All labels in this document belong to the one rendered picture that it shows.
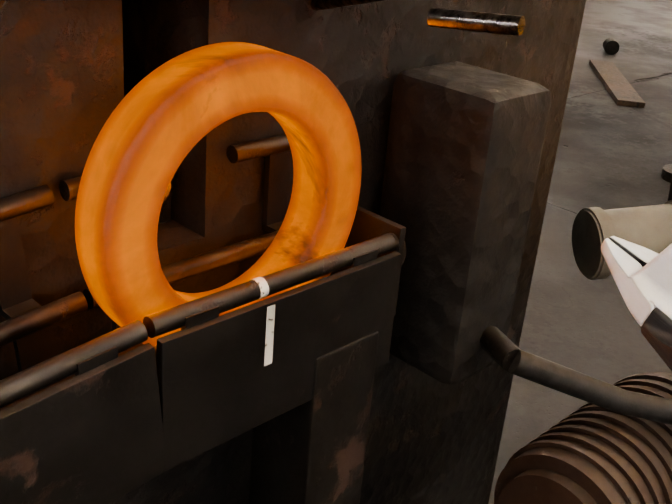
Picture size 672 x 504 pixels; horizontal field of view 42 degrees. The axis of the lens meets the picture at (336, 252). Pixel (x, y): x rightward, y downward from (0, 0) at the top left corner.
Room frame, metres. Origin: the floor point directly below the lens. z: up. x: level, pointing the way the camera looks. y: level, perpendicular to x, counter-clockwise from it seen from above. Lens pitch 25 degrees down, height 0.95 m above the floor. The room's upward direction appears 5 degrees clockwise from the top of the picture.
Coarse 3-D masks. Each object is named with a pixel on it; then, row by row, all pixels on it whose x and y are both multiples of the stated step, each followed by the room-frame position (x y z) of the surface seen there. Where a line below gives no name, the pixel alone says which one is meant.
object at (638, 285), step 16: (608, 240) 0.45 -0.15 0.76; (608, 256) 0.44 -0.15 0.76; (624, 256) 0.44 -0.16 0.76; (656, 256) 0.41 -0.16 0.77; (624, 272) 0.42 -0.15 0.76; (640, 272) 0.41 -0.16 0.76; (656, 272) 0.41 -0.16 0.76; (624, 288) 0.42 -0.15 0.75; (640, 288) 0.41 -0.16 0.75; (656, 288) 0.41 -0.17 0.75; (640, 304) 0.40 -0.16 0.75; (656, 304) 0.40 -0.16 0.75; (640, 320) 0.40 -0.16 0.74
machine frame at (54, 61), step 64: (0, 0) 0.44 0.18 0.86; (64, 0) 0.47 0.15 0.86; (128, 0) 0.60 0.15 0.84; (192, 0) 0.55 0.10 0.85; (256, 0) 0.57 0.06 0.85; (448, 0) 0.71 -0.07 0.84; (512, 0) 0.77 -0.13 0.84; (576, 0) 0.85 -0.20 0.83; (0, 64) 0.44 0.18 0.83; (64, 64) 0.47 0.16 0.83; (128, 64) 0.60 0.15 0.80; (320, 64) 0.61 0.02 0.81; (384, 64) 0.66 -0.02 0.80; (512, 64) 0.79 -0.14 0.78; (0, 128) 0.44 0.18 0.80; (64, 128) 0.47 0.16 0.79; (256, 128) 0.57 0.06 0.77; (384, 128) 0.67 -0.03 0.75; (0, 192) 0.44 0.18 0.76; (192, 192) 0.55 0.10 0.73; (256, 192) 0.57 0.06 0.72; (64, 256) 0.46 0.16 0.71; (192, 256) 0.53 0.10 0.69; (256, 256) 0.57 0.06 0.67; (0, 320) 0.43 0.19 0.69; (64, 320) 0.46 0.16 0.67; (512, 320) 0.85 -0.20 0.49; (384, 384) 0.69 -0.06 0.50; (448, 384) 0.77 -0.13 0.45; (384, 448) 0.70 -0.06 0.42; (448, 448) 0.78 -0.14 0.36
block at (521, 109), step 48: (432, 96) 0.63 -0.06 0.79; (480, 96) 0.60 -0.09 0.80; (528, 96) 0.62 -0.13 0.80; (432, 144) 0.62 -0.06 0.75; (480, 144) 0.59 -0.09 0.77; (528, 144) 0.62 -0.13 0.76; (384, 192) 0.65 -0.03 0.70; (432, 192) 0.62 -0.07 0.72; (480, 192) 0.59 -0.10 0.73; (528, 192) 0.63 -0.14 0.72; (432, 240) 0.61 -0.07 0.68; (480, 240) 0.59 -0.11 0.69; (432, 288) 0.61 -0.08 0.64; (480, 288) 0.60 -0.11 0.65; (432, 336) 0.60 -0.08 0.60; (480, 336) 0.61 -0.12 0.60
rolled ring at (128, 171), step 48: (240, 48) 0.47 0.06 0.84; (144, 96) 0.43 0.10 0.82; (192, 96) 0.43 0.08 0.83; (240, 96) 0.45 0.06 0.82; (288, 96) 0.48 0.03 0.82; (336, 96) 0.51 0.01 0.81; (96, 144) 0.42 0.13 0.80; (144, 144) 0.41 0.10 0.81; (192, 144) 0.43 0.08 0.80; (336, 144) 0.51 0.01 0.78; (96, 192) 0.41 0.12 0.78; (144, 192) 0.41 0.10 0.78; (336, 192) 0.51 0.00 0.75; (96, 240) 0.40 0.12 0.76; (144, 240) 0.41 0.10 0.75; (288, 240) 0.51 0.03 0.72; (336, 240) 0.51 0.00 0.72; (96, 288) 0.41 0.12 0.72; (144, 288) 0.41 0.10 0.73; (288, 288) 0.49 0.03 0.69
